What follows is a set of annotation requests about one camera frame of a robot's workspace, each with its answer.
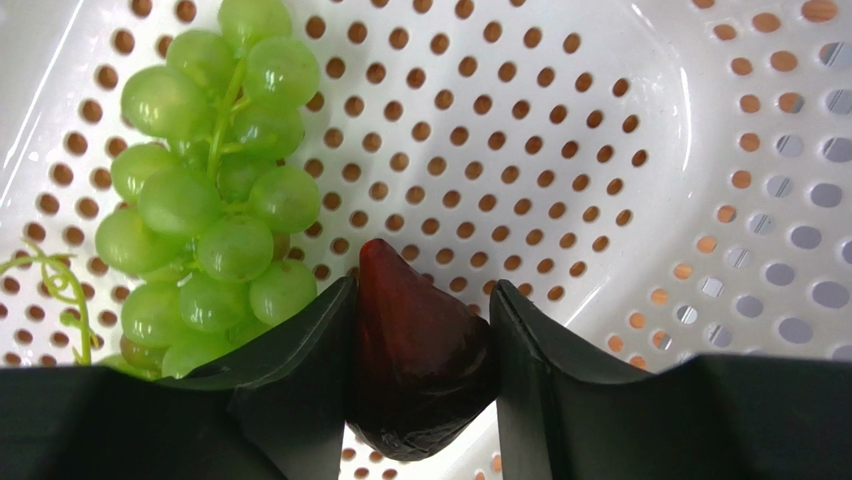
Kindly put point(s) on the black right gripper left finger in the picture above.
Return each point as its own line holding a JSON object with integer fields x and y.
{"x": 271, "y": 409}

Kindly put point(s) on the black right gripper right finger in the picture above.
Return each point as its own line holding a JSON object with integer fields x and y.
{"x": 568, "y": 410}

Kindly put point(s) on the dark purple date fruit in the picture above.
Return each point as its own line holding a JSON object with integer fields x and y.
{"x": 424, "y": 365}

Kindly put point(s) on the green grape bunch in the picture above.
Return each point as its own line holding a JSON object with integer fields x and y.
{"x": 164, "y": 257}

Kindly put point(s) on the white perforated plastic basket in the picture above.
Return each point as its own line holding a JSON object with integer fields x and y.
{"x": 665, "y": 178}

